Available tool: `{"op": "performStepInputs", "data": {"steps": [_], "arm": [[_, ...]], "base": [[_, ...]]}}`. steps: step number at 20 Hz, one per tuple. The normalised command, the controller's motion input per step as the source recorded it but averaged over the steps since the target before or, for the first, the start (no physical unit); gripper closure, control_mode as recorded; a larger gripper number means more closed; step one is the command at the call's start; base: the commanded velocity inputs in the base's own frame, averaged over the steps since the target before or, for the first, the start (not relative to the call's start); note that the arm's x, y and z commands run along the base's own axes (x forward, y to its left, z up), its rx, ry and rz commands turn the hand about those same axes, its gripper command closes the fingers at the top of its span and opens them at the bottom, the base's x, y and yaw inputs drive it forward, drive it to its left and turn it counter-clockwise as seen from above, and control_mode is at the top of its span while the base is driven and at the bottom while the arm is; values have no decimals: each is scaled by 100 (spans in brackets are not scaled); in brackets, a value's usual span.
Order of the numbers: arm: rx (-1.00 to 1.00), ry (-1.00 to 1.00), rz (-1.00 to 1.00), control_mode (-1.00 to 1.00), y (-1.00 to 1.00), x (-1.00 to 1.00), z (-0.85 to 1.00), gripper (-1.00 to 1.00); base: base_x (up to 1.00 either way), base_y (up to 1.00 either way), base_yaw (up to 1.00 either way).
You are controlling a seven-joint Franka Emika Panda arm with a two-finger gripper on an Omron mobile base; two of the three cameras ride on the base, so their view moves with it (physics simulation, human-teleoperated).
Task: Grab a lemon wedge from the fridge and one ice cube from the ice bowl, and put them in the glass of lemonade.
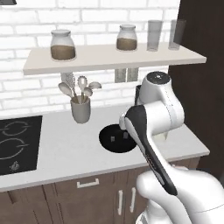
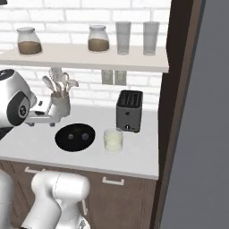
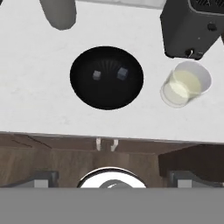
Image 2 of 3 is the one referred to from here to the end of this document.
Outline white turner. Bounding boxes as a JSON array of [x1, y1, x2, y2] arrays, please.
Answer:
[[66, 79, 80, 93]]

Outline white wall shelf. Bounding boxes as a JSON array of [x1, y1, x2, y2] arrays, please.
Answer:
[[0, 43, 170, 73]]

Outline white spoon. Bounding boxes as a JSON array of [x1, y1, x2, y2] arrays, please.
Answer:
[[41, 75, 57, 94]]

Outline white cupboard handle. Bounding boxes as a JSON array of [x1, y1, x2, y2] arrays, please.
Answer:
[[23, 166, 47, 174], [81, 199, 89, 216], [101, 176, 125, 187]]

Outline white utensil pot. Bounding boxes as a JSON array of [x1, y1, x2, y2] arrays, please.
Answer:
[[50, 90, 72, 118]]

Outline white spatula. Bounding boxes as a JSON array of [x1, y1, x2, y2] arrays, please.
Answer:
[[48, 67, 64, 93]]

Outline glass jar with brown contents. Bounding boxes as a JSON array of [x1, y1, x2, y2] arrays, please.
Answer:
[[87, 24, 111, 54], [16, 26, 43, 56]]

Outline grey wall socket plate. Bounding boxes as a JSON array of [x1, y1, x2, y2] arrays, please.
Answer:
[[114, 70, 128, 87], [101, 70, 115, 85]]

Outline dark grey toaster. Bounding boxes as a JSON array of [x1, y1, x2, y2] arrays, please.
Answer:
[[115, 89, 144, 133]]

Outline white ladle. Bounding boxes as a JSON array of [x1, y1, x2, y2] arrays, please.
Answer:
[[61, 72, 72, 93]]

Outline grey fridge door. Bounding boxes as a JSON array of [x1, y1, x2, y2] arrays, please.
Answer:
[[159, 0, 229, 229]]

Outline brown cupboard front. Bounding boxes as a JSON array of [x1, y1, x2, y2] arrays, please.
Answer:
[[0, 159, 90, 229], [84, 170, 157, 229]]

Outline dark brown fridge housing panel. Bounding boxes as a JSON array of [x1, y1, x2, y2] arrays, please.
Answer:
[[148, 0, 208, 229]]

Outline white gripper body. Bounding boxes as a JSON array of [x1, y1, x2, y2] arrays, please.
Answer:
[[24, 104, 63, 127]]

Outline tall empty drinking glass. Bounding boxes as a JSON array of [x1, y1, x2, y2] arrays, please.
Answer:
[[114, 21, 132, 55], [142, 21, 160, 56]]

